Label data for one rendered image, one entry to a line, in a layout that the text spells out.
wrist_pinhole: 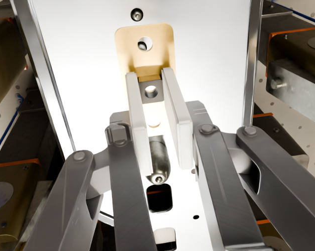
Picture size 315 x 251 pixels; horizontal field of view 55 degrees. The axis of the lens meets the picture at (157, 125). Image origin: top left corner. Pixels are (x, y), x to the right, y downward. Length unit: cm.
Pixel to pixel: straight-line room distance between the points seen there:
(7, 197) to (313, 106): 34
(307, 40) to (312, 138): 50
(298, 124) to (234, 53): 51
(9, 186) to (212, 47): 28
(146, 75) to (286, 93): 18
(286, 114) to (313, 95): 47
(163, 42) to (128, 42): 2
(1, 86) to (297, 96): 28
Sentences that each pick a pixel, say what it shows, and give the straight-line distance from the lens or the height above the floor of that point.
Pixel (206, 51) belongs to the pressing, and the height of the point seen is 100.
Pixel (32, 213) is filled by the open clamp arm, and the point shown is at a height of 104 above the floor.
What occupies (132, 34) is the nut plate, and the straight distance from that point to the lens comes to 20.
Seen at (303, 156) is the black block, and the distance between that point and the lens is 44.
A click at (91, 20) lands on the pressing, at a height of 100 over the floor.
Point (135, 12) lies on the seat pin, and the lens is 28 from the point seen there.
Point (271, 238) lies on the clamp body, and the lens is 60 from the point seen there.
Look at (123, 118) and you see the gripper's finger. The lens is 17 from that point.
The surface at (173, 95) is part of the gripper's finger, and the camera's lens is 16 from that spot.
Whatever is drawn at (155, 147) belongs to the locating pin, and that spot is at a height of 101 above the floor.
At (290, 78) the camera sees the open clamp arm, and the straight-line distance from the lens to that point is 33.
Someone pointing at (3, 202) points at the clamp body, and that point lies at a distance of 39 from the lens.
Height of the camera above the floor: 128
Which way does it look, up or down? 58 degrees down
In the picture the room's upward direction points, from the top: 168 degrees clockwise
